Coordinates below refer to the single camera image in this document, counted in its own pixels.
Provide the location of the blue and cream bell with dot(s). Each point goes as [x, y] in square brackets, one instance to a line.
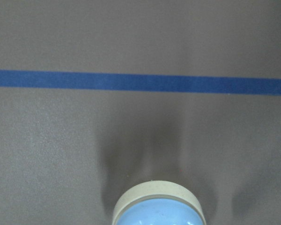
[158, 202]

